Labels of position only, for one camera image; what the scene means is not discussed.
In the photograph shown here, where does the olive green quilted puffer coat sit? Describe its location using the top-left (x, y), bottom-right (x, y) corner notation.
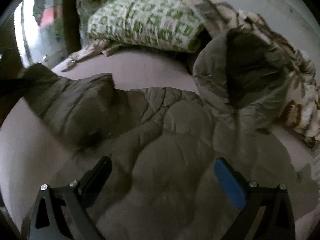
top-left (22, 30), bottom-right (318, 239)

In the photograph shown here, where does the leaf print blanket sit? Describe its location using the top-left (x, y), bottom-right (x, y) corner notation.
top-left (181, 0), bottom-right (319, 148)

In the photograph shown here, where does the stained glass door window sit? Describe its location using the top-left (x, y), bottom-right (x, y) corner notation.
top-left (14, 0), bottom-right (67, 69)

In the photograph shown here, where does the green white patterned pillow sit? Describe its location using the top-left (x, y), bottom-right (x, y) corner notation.
top-left (87, 0), bottom-right (204, 53)

